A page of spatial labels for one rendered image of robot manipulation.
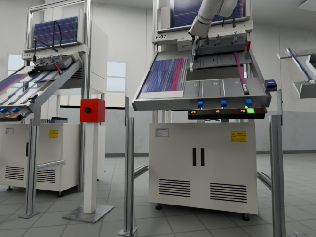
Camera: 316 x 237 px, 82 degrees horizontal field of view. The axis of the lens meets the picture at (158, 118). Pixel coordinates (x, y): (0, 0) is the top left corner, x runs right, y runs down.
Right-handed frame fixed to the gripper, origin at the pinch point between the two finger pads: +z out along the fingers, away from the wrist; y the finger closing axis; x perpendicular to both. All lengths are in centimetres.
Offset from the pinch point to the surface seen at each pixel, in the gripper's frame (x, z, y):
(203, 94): 36.6, -0.4, -9.8
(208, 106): 43.3, -1.1, -12.8
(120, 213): 105, 62, 18
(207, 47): -9.8, 10.9, -11.5
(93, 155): 74, 49, 45
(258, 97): 39, -14, -32
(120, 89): -111, 271, 93
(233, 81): 24.4, -2.6, -24.9
